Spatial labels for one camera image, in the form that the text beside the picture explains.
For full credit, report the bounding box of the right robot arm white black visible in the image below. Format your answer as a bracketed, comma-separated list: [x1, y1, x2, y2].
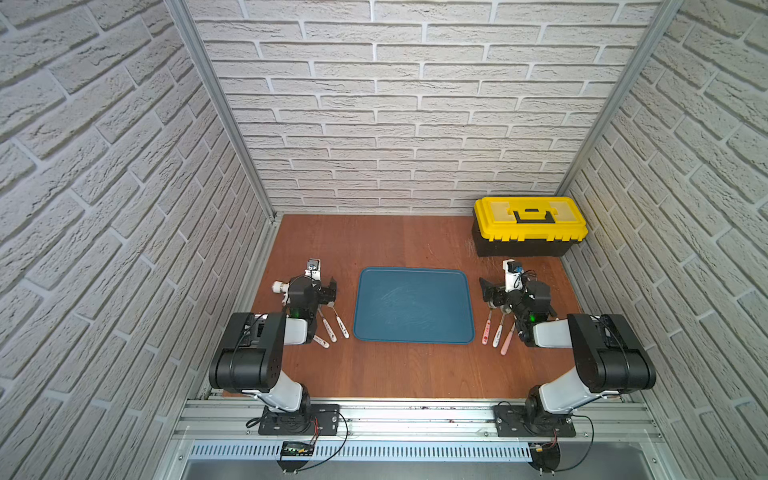
[480, 279, 657, 422]

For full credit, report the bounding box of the left controller board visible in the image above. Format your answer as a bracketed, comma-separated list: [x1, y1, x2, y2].
[277, 441, 315, 472]

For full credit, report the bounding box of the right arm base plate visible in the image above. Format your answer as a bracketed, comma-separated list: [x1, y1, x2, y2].
[492, 403, 576, 438]

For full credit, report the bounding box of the white handled fork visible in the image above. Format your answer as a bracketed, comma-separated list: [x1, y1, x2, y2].
[318, 308, 338, 343]

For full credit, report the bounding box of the teal plastic tray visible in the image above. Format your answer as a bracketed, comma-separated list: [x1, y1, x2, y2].
[353, 267, 475, 345]

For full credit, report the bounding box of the white handled spoon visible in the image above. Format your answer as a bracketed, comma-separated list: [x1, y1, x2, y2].
[313, 335, 330, 349]
[328, 301, 350, 339]

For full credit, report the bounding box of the right controller board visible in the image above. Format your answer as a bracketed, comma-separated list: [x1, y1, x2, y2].
[528, 443, 561, 474]

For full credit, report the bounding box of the pink handled spoon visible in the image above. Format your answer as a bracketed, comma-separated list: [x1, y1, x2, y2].
[492, 309, 507, 348]
[481, 309, 493, 345]

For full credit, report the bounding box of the yellow black toolbox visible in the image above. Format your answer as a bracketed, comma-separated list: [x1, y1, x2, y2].
[472, 197, 588, 258]

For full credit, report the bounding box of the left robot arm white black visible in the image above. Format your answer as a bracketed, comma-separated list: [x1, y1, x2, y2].
[208, 274, 337, 416]

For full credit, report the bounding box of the white pipe fitting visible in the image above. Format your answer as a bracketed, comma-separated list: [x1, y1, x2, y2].
[272, 281, 290, 295]

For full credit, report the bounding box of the aluminium front rail frame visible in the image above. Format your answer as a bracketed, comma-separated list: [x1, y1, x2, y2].
[155, 397, 683, 479]

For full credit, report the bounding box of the controller board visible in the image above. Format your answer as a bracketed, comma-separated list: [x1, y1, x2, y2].
[277, 441, 315, 472]
[528, 443, 561, 474]

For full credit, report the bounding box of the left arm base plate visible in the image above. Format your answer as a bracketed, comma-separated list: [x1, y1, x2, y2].
[257, 403, 340, 436]

